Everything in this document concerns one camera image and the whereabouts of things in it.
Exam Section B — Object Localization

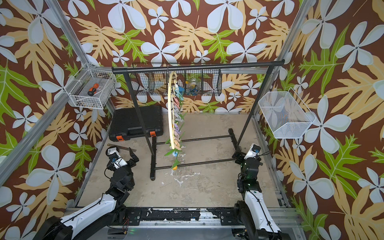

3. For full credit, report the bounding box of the cream clip hanger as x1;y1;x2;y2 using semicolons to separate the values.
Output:
167;71;184;151

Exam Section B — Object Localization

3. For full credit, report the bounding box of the black metal clothes rack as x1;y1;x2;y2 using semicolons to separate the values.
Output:
112;61;283;181

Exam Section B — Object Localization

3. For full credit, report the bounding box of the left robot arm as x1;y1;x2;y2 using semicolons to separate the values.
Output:
33;145;139;240

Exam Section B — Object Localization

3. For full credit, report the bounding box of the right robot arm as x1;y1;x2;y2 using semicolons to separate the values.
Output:
234;145;291;240

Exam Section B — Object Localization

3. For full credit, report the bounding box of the metal ruler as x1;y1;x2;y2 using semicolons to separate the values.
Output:
107;144;137;153

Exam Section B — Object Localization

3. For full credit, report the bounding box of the black plastic tool case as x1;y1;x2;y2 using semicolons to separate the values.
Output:
109;105;164;142

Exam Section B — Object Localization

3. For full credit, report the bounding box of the white mesh basket right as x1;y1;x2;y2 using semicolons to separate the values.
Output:
258;88;316;139

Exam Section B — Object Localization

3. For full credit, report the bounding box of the clear plastic jar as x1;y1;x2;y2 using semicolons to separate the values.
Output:
186;79;200;96

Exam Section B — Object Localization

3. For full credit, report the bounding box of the red black screwdriver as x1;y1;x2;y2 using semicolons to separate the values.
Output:
88;84;100;97

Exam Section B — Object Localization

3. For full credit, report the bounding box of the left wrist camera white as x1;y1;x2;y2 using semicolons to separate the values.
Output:
106;147;128;171

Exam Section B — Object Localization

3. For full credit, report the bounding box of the white wire basket left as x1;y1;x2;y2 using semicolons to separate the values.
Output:
67;64;117;110

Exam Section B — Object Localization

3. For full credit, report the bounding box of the black wire wall basket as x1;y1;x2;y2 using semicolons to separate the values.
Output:
129;66;223;96

